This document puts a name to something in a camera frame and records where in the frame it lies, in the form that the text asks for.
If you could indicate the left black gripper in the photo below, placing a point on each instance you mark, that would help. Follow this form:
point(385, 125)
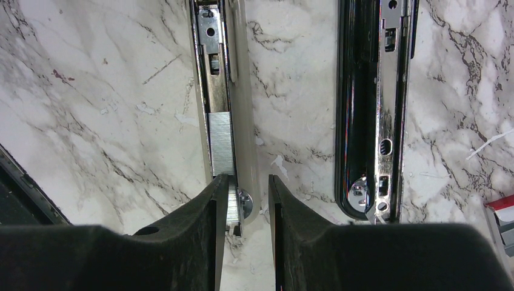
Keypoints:
point(22, 201)

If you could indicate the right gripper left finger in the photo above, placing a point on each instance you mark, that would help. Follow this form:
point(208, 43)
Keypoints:
point(181, 251)

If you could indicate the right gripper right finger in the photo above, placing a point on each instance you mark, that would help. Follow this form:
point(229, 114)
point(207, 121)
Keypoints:
point(312, 253)

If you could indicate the staple strip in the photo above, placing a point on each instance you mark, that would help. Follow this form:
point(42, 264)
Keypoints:
point(223, 160)

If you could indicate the red white staple box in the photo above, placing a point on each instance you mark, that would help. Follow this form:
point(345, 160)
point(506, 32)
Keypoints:
point(499, 216)

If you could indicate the beige black stapler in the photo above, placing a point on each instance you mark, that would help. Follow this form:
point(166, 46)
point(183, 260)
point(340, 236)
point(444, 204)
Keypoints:
point(376, 41)

